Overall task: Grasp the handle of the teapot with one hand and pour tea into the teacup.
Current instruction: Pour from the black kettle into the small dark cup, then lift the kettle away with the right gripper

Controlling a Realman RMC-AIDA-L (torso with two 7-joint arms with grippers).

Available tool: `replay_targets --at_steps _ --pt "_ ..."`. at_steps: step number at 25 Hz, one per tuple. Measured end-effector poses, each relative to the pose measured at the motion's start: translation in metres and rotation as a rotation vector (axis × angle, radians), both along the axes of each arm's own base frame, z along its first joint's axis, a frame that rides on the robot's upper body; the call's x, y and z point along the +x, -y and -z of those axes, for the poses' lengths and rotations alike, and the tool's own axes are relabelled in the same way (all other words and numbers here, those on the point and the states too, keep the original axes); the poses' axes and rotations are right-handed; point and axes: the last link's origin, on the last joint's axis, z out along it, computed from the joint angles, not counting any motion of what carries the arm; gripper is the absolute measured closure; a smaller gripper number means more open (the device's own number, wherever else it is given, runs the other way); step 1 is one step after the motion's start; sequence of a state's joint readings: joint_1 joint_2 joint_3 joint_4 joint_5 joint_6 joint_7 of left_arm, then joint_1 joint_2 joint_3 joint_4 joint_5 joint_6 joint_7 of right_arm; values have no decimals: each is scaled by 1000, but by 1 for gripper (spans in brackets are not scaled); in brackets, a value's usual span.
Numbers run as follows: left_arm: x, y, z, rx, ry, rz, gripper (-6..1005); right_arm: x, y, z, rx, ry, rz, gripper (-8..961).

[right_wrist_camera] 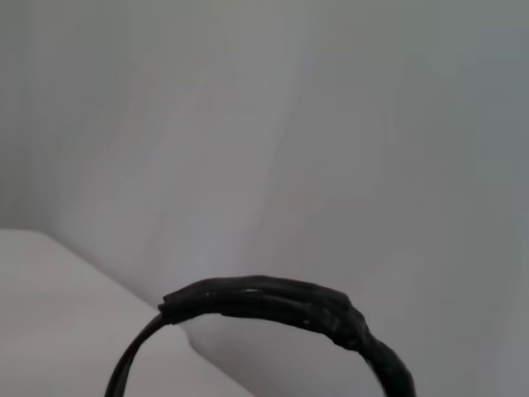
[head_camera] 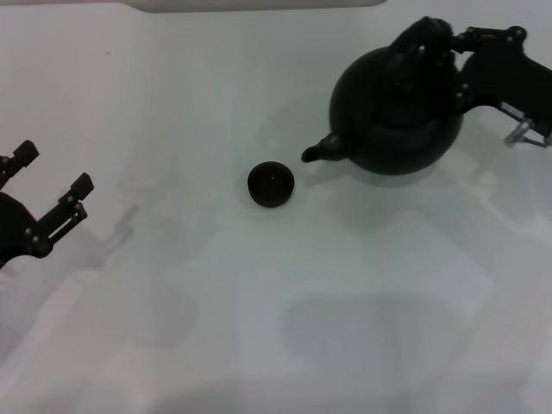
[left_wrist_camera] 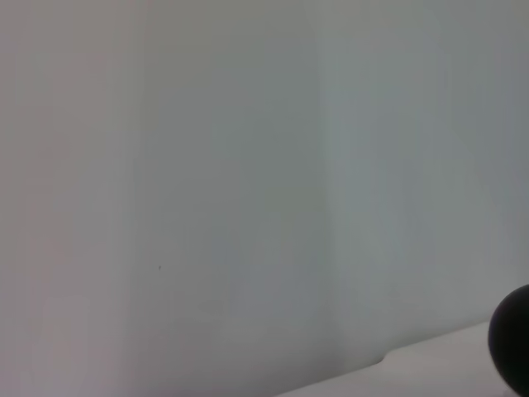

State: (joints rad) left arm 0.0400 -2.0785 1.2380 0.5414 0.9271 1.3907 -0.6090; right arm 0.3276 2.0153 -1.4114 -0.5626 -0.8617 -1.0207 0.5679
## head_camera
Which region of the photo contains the small black teacup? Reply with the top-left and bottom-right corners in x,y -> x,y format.
247,160 -> 297,210

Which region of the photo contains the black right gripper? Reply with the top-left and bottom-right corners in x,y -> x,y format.
435,25 -> 552,139

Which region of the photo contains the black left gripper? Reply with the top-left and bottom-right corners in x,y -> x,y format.
0,140 -> 96,271

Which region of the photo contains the right wrist cable with plug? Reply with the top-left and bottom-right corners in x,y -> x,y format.
499,102 -> 552,148

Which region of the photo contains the black round teapot with handle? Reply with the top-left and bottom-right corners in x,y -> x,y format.
300,16 -> 465,176

